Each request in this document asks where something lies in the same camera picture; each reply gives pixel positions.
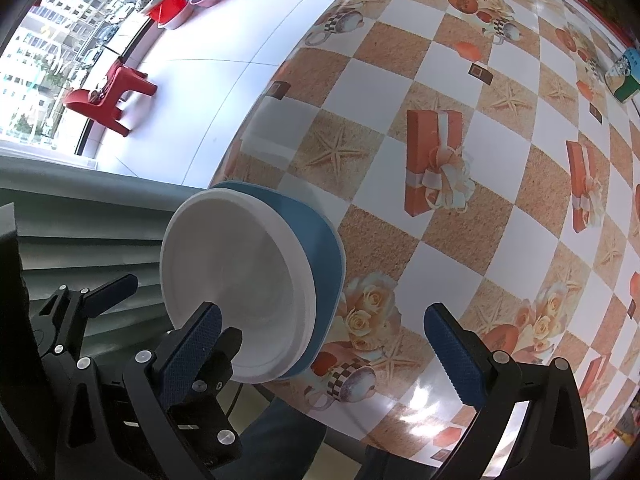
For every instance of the person's right leg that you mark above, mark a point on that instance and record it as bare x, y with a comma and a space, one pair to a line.
400, 465

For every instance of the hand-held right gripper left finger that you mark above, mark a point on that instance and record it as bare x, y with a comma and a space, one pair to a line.
192, 355

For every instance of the grey ribbed panel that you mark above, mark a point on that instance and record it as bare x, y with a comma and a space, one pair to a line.
75, 220

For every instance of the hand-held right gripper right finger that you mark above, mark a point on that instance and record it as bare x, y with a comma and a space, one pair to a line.
455, 355

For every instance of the blue plastic bowl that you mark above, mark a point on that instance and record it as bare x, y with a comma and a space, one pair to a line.
320, 255

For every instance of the white foam plate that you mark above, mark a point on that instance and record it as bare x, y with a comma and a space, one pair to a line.
312, 310

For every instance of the person's left leg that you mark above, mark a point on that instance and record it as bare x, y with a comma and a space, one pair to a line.
280, 440

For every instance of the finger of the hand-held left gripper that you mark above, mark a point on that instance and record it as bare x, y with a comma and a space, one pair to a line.
112, 288
225, 355

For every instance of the window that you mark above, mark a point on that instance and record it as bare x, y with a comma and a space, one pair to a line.
45, 35

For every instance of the person's leg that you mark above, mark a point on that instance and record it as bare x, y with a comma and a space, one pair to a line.
280, 440
400, 465

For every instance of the red plastic stool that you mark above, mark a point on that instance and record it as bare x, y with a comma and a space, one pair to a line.
112, 92

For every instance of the red plastic bucket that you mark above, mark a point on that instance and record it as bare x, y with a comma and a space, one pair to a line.
167, 2

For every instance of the green and blue paper cup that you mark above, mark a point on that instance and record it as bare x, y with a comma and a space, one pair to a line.
625, 77

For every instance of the white foam bowl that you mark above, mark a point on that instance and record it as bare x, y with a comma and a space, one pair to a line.
235, 270

